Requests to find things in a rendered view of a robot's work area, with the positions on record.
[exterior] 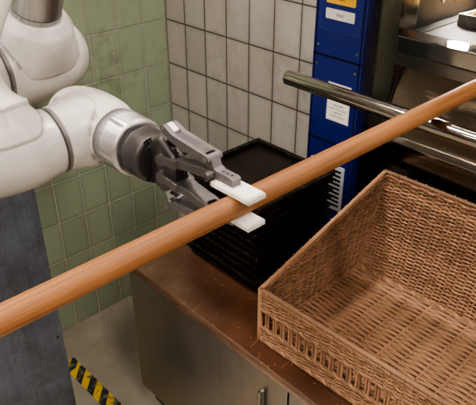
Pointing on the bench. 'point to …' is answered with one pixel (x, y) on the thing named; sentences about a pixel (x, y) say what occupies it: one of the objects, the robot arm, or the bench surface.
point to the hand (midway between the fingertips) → (237, 202)
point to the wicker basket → (270, 312)
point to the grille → (337, 189)
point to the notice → (334, 111)
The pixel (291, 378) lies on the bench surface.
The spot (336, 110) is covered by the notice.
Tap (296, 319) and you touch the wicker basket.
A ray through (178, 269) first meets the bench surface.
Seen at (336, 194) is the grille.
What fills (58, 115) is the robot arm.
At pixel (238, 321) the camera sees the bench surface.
